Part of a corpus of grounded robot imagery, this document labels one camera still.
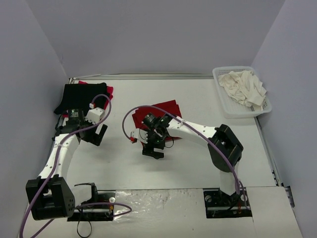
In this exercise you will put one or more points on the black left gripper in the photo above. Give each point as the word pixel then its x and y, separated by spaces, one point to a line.
pixel 94 136

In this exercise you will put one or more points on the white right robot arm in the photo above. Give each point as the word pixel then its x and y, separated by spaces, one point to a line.
pixel 224 147

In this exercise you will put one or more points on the folded black t-shirt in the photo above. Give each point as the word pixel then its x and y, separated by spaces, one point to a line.
pixel 81 96

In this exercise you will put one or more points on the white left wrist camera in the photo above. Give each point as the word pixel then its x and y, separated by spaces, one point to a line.
pixel 94 114

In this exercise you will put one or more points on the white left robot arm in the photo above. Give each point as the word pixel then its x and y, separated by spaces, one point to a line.
pixel 49 195

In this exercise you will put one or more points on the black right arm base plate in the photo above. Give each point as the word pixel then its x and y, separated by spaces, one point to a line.
pixel 219 205

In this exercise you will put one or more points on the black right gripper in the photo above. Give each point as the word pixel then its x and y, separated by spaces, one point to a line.
pixel 152 149

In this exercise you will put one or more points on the white t-shirts pile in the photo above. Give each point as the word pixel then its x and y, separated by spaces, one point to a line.
pixel 245 88

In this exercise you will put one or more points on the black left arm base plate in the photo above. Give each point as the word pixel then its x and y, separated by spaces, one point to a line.
pixel 96 213

